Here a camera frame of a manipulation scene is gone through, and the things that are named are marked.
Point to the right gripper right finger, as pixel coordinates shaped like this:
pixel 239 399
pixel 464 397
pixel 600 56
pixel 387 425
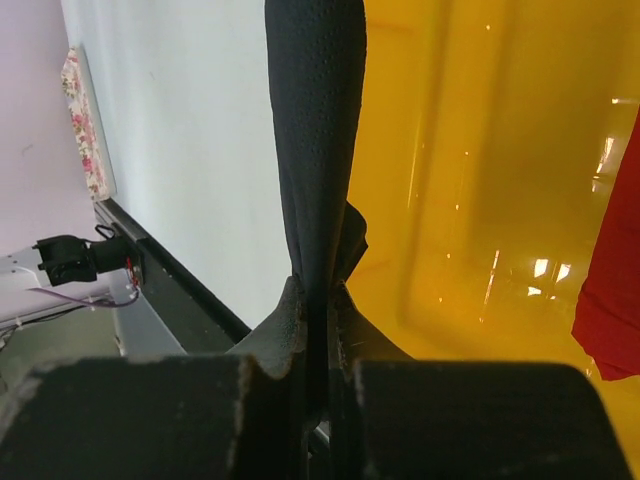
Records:
pixel 394 417

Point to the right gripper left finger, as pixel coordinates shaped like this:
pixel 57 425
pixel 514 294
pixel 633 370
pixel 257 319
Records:
pixel 238 415

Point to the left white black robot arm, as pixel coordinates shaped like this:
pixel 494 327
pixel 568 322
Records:
pixel 66 259

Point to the red rolled napkin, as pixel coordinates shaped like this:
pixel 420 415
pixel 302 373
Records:
pixel 606 323

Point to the yellow plastic bin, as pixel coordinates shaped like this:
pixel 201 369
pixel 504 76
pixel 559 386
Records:
pixel 491 138

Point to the floral cloth mat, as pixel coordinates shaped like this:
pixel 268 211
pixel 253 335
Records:
pixel 87 127

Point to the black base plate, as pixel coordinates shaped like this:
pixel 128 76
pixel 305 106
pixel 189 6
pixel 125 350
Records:
pixel 190 316

